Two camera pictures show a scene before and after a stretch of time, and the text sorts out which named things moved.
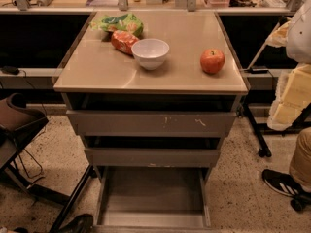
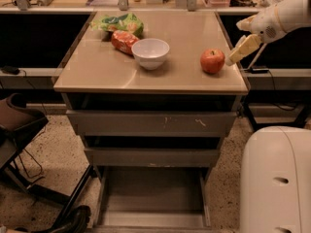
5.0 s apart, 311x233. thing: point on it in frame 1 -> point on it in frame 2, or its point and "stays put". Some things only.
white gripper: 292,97 -> 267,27
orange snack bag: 122,42 stays put
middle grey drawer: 153,157 stays put
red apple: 212,60 stays put
